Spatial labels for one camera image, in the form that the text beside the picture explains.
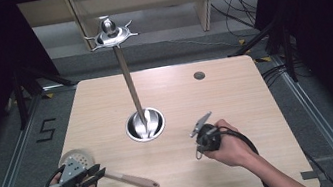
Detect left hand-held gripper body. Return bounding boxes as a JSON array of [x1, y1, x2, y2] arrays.
[[52, 152, 100, 187]]

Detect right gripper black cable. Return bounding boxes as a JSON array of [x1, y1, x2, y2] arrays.
[[214, 118, 281, 187]]

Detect black floor cables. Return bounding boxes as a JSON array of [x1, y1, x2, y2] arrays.
[[259, 63, 290, 88]]

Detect grey tape strip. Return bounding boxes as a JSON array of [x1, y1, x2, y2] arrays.
[[299, 169, 320, 183]]

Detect metal utensil rack stand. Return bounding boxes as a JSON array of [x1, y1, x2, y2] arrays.
[[81, 8, 168, 149]]

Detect person's right hand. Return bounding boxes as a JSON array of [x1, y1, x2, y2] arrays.
[[197, 114, 257, 173]]

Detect thin white floor cable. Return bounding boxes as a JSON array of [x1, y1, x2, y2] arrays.
[[159, 27, 240, 60]]

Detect bundle of hanging black cables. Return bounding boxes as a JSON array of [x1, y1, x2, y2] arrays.
[[209, 0, 268, 43]]

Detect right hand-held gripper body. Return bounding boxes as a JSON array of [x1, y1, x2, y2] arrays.
[[186, 110, 225, 156]]

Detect skimmer spoon with wooden handle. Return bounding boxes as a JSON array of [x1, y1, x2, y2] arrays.
[[56, 136, 161, 187]]

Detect grey table cable grommet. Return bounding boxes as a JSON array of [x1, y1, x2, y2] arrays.
[[193, 70, 207, 82]]

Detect black metal stand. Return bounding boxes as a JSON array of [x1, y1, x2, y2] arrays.
[[223, 11, 300, 93], [9, 58, 83, 132]]

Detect black tape floor number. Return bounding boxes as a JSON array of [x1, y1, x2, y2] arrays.
[[32, 117, 60, 144]]

